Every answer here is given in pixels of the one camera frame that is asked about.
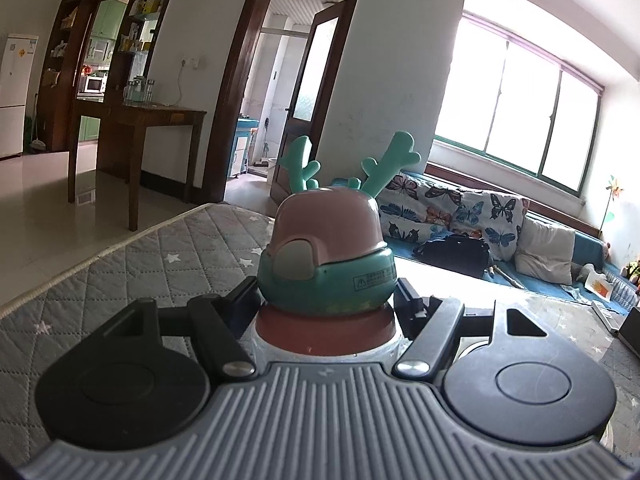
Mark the row of glass jars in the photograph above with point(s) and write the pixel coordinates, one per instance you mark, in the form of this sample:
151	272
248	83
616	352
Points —
139	92

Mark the black backpack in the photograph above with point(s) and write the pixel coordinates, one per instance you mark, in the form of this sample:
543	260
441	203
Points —
455	255

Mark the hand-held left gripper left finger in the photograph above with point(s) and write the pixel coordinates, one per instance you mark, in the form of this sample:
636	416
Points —
245	296

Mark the wooden door frame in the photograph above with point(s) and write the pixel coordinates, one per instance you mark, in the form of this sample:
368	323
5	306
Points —
225	110

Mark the butterfly print cushion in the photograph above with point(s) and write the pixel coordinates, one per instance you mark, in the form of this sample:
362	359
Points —
480	215

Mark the white pillow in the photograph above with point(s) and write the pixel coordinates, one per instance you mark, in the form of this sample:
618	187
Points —
545	250

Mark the white refrigerator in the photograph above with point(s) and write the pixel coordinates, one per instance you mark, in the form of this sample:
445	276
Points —
15	95

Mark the wooden shelf cabinet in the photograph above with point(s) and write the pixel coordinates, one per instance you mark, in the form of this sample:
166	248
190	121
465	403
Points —
50	105

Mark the large green-framed window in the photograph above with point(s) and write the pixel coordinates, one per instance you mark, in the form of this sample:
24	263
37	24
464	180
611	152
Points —
520	115

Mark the clear bottle with antler lid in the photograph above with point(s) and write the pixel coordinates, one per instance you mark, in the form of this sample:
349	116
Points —
330	230

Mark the wooden glass-panel door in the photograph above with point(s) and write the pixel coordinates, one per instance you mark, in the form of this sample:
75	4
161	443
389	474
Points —
305	155

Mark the grey quilted star mat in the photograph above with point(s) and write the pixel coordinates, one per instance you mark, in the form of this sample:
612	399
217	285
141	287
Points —
150	270

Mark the dark wooden table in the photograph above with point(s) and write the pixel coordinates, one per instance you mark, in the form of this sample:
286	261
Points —
150	115

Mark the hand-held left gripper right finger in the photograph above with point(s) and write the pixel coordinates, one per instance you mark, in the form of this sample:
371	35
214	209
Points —
407	306

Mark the white microwave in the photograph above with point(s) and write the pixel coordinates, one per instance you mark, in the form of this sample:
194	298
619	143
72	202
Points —
94	85

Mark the blue plastic cabinet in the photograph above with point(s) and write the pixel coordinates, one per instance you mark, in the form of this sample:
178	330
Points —
242	147

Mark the blue sofa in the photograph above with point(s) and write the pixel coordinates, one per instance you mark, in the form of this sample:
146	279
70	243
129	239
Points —
595	250

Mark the orange printed paper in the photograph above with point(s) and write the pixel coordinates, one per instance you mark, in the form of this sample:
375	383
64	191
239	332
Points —
602	287

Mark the colourful pinwheel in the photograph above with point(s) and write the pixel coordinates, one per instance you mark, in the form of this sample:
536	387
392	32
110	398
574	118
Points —
614	192

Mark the white broom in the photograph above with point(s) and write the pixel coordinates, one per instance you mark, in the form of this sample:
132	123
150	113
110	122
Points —
37	145

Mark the white wall outlet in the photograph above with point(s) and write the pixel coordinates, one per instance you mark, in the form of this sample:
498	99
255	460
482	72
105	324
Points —
191	62

